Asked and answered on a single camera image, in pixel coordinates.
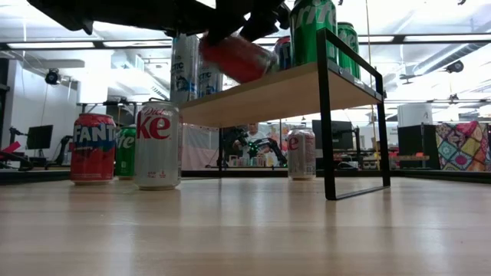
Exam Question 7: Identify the green Sprite can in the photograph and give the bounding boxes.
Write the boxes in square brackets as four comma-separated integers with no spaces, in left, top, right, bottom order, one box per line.
[289,0,338,67]
[114,124,138,181]
[336,21,362,81]

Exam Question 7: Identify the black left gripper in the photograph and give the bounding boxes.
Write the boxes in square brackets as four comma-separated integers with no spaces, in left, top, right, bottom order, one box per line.
[164,0,292,46]

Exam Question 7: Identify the colourful patchwork quilt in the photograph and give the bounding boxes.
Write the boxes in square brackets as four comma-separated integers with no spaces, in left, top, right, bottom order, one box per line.
[435,120,491,173]

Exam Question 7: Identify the white blue Celsius can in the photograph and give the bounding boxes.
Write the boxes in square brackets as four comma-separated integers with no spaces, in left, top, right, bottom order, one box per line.
[197,57,225,99]

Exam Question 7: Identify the red Fanta can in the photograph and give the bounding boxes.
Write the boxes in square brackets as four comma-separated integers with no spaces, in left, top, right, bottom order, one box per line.
[198,33,280,84]
[70,113,117,186]
[273,35,293,72]

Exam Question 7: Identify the black ceiling camera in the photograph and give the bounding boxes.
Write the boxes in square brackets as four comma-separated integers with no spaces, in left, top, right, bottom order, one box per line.
[44,67,62,86]
[444,60,465,74]

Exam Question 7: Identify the black cabinet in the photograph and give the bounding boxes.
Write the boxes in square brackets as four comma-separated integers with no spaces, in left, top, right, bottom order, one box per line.
[397,123,440,170]

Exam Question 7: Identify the silver Diet Coke can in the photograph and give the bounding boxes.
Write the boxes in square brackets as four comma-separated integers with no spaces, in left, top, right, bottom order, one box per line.
[286,127,317,182]
[133,100,183,192]

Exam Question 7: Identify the black computer monitor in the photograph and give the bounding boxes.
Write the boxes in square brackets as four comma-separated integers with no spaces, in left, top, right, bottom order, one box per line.
[25,124,54,151]
[311,119,354,151]

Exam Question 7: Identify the black metal table frame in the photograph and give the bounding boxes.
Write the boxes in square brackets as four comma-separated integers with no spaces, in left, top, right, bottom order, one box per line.
[0,168,491,184]

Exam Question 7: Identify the white curtain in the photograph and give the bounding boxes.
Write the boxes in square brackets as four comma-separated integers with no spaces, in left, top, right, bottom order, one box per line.
[182,123,224,172]

